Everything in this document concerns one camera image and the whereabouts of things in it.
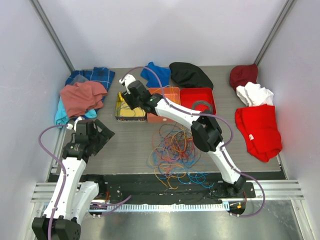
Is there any black cloth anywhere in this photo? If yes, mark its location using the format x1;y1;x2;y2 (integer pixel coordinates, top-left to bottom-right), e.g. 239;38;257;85
169;62;214;90

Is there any right aluminium corner post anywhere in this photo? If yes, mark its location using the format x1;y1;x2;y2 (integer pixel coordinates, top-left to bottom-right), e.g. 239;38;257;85
254;0;297;66

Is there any cyan cloth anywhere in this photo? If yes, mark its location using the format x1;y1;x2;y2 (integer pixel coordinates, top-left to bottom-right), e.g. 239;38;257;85
54;98;97;125

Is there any red box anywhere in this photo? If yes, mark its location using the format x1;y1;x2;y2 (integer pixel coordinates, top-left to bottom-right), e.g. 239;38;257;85
180;87;217;115

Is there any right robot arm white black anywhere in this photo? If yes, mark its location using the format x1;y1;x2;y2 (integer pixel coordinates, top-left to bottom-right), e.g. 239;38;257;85
119;78;246;198

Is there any grey coiled cable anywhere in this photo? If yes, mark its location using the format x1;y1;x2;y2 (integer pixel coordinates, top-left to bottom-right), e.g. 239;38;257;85
191;99;214;113

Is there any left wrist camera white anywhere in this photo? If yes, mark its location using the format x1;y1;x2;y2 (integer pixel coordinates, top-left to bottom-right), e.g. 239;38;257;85
66;116;84;132

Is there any yellow wire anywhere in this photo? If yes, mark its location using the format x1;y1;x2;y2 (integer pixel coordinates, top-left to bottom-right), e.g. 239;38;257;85
149;84;181;111

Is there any dark red cloth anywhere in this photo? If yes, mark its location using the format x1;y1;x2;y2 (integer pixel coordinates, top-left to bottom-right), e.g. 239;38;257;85
229;64;258;91

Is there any blue plaid cloth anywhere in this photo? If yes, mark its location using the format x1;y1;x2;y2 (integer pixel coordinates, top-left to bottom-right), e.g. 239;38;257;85
65;67;115;119

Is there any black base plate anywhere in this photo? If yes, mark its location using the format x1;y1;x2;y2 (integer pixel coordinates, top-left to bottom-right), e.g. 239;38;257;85
97;173;256;205

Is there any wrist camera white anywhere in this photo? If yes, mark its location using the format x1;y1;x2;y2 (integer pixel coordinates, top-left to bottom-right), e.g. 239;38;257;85
118;74;136;94
66;116;84;132

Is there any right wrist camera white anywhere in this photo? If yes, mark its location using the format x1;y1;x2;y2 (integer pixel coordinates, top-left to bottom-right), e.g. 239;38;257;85
118;74;136;94

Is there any white cloth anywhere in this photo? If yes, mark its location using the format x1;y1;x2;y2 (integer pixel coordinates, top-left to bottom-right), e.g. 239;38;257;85
236;82;274;107

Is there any left aluminium corner post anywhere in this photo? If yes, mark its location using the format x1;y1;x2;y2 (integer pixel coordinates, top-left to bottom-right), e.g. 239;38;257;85
29;0;75;72

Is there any salmon pink box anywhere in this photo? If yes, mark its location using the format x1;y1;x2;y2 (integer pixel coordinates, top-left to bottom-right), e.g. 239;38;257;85
147;86;181;124

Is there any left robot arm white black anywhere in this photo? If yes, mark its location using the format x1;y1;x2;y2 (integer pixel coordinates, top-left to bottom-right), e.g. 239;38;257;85
31;117;114;240

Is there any gold tin box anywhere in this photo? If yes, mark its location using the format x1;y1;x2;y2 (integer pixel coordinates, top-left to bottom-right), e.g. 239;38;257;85
114;92;147;122

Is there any coloured wires pile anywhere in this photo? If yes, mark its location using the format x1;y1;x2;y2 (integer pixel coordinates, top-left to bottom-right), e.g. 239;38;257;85
147;122;217;192

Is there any salmon pink shirt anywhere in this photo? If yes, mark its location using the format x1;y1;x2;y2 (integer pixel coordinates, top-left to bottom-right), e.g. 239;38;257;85
60;81;108;118

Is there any aluminium corner post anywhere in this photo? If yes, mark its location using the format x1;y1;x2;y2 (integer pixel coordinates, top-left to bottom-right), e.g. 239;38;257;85
29;0;75;72
254;0;297;66

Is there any bright red cloth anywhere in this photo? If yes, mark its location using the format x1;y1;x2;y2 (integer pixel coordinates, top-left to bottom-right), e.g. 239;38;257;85
234;104;283;163

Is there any white cable duct rail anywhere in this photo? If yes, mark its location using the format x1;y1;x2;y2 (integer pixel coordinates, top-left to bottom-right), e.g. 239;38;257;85
115;201;230;213

